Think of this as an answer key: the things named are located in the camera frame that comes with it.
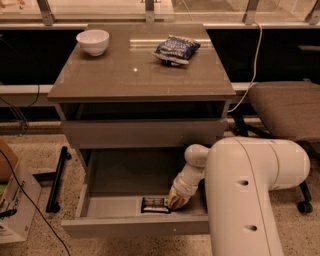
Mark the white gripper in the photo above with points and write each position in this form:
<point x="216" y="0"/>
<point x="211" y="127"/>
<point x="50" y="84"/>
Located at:
<point x="184" y="189"/>

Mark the dark rxbar chocolate wrapper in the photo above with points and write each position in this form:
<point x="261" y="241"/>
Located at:
<point x="154" y="205"/>

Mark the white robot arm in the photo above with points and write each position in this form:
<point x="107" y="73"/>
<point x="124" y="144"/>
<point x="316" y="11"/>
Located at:
<point x="239" y="173"/>

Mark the closed grey top drawer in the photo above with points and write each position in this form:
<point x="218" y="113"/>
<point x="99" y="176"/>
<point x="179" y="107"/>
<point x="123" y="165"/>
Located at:
<point x="121" y="134"/>

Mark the grey drawer cabinet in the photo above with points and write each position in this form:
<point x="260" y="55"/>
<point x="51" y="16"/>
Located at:
<point x="128" y="83"/>

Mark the black metal bar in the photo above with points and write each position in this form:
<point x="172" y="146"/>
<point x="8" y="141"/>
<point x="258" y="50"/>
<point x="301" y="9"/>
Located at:
<point x="52" y="204"/>

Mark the grey office chair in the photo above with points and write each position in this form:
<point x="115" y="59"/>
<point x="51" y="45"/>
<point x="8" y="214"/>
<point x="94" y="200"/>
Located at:
<point x="288" y="110"/>

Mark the blue chip bag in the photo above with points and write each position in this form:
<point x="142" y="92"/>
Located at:
<point x="176" y="50"/>

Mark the cardboard box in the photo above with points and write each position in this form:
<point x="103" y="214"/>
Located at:
<point x="17" y="185"/>

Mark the white ceramic bowl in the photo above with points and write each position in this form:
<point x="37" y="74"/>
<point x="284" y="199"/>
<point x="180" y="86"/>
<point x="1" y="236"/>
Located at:
<point x="93" y="41"/>

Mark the metal window railing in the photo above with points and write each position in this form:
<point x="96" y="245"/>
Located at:
<point x="213" y="14"/>

